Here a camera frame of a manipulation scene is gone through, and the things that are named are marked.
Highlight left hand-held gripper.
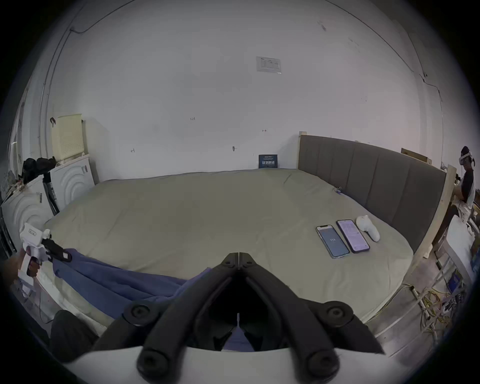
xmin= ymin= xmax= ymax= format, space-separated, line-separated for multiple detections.
xmin=19 ymin=223 xmax=73 ymax=278

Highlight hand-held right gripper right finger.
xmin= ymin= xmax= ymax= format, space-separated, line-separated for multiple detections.
xmin=239 ymin=253 xmax=385 ymax=380

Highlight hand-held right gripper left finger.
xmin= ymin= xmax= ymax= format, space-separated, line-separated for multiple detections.
xmin=92 ymin=253 xmax=239 ymax=380

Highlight dark blue garment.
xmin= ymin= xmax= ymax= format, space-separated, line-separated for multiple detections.
xmin=52 ymin=248 xmax=253 ymax=352

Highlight black bag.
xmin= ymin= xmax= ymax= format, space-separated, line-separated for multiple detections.
xmin=22 ymin=157 xmax=58 ymax=182

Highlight person's legs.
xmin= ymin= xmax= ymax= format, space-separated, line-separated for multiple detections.
xmin=50 ymin=310 xmax=101 ymax=364

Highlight phone with dark blue screen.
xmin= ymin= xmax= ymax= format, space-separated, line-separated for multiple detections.
xmin=316 ymin=224 xmax=352 ymax=260

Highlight phone with pale purple screen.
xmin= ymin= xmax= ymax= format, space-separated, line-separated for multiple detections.
xmin=336 ymin=219 xmax=371 ymax=254

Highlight bed with pale green sheet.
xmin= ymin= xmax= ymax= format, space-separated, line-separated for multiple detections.
xmin=42 ymin=168 xmax=414 ymax=338

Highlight cream perforated basket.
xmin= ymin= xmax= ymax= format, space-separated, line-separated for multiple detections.
xmin=50 ymin=113 xmax=85 ymax=163

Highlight white hand controller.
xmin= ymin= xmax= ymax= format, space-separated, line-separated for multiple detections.
xmin=355 ymin=214 xmax=381 ymax=242

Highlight grey padded headboard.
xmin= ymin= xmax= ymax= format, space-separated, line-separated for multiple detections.
xmin=298 ymin=132 xmax=457 ymax=259

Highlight white table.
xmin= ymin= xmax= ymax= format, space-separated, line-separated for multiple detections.
xmin=434 ymin=214 xmax=477 ymax=297

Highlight white paper notice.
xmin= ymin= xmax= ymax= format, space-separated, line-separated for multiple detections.
xmin=256 ymin=56 xmax=283 ymax=75

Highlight yellow cable bundle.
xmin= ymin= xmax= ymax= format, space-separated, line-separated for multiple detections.
xmin=410 ymin=284 xmax=471 ymax=340

